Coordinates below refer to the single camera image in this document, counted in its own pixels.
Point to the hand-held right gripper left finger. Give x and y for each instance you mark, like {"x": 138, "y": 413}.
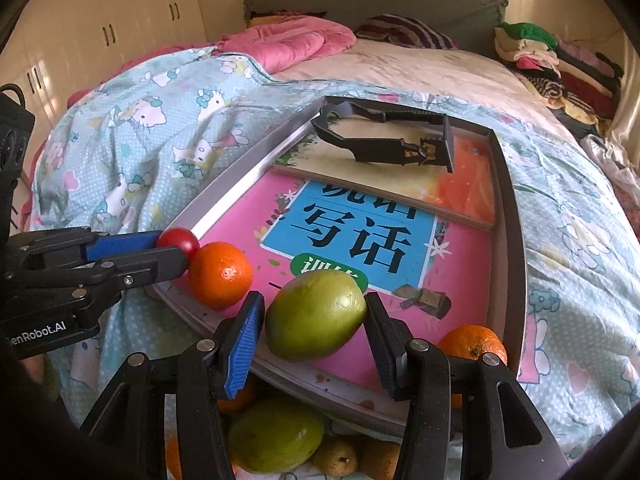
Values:
{"x": 244, "y": 347}

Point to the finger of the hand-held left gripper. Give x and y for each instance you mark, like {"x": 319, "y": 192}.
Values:
{"x": 150, "y": 265}
{"x": 120, "y": 245}

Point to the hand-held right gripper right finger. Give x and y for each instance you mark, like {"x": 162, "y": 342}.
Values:
{"x": 382, "y": 352}

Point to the red tomato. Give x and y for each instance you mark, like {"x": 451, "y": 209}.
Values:
{"x": 180, "y": 241}

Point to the orange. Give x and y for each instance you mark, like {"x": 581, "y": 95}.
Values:
{"x": 242, "y": 400}
{"x": 467, "y": 342}
{"x": 217, "y": 275}

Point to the green mango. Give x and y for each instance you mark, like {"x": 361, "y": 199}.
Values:
{"x": 315, "y": 317}
{"x": 272, "y": 440}

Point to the brown kiwi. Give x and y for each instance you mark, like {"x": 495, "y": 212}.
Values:
{"x": 335, "y": 457}
{"x": 380, "y": 460}

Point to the grey cardboard box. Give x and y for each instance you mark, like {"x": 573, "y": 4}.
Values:
{"x": 510, "y": 240}

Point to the cartoon cat printed blanket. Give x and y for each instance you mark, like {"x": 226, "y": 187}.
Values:
{"x": 150, "y": 160}

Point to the pink book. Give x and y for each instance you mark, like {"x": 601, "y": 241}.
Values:
{"x": 465, "y": 270}

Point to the black plastic clamp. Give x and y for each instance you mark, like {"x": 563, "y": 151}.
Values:
{"x": 370, "y": 152}

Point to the cream wardrobe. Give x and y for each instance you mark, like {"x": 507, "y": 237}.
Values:
{"x": 125, "y": 5}

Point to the pink quilt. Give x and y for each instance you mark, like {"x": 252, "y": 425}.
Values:
{"x": 300, "y": 40}

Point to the white cloth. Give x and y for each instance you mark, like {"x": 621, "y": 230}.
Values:
{"x": 610, "y": 160}

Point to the striped purple pillow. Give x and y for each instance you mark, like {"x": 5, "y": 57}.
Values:
{"x": 405, "y": 30}

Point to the pile of folded clothes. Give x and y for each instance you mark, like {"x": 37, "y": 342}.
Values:
{"x": 550, "y": 70}

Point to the grey-green headboard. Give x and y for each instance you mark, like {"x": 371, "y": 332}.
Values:
{"x": 375, "y": 0}

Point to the cream curtain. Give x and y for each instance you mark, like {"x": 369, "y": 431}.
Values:
{"x": 630, "y": 100}

